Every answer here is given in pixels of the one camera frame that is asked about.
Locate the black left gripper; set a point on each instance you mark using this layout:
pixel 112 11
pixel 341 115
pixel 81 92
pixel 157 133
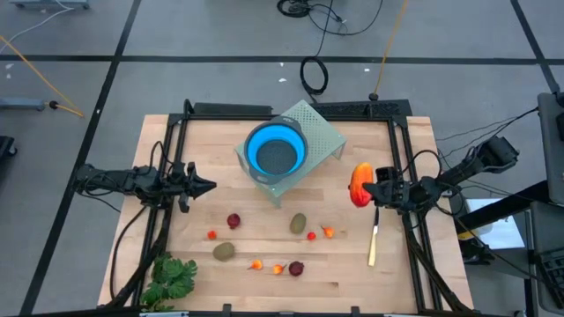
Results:
pixel 178 180

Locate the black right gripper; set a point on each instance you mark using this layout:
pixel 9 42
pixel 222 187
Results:
pixel 398 193

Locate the dark red pomegranate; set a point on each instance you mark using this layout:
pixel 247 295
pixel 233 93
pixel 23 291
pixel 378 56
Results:
pixel 296 268
pixel 233 220

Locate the small orange-yellow pear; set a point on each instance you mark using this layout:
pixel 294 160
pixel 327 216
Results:
pixel 278 269
pixel 256 264
pixel 328 232

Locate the brown-green kiwi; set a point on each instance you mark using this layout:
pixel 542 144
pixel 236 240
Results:
pixel 298 223
pixel 224 251

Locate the blue collapsible colander grey rim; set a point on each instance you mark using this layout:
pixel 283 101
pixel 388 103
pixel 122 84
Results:
pixel 260 141

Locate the small red strawberry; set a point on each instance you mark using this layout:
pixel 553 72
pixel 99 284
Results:
pixel 311 236

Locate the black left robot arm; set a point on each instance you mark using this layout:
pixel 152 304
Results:
pixel 123 180

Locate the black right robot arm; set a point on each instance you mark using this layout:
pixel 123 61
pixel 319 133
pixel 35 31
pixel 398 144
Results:
pixel 467 165

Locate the small red-orange stemmed fruit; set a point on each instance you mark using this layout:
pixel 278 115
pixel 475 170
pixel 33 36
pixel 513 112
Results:
pixel 212 234

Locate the green perforated metal shelf riser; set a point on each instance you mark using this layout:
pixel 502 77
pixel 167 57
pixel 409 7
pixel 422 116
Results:
pixel 321 132

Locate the black perforated controller box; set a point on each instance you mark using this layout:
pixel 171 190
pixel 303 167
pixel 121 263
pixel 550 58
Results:
pixel 374 108

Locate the black smooth controller box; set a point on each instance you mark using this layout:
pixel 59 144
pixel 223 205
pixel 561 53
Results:
pixel 233 109

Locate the green leafy plant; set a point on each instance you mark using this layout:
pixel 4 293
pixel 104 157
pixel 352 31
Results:
pixel 169 279

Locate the black stand beam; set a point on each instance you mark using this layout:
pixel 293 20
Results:
pixel 480 214

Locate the black table edge clamp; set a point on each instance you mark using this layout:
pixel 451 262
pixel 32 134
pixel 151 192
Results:
pixel 355 311
pixel 227 309

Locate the white sheet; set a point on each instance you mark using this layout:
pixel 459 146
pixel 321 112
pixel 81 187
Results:
pixel 498 229

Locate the grey monitor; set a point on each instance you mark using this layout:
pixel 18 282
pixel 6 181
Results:
pixel 553 145

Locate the grey laptop computer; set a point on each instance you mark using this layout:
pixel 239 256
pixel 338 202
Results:
pixel 551 264

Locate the grey stand foot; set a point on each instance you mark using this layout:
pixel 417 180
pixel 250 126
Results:
pixel 48 4
pixel 22 104

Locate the black floor equipment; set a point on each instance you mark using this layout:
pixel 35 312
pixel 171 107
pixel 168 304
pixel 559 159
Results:
pixel 5 147

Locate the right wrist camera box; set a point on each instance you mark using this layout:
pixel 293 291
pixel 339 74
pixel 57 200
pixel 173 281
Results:
pixel 387 174

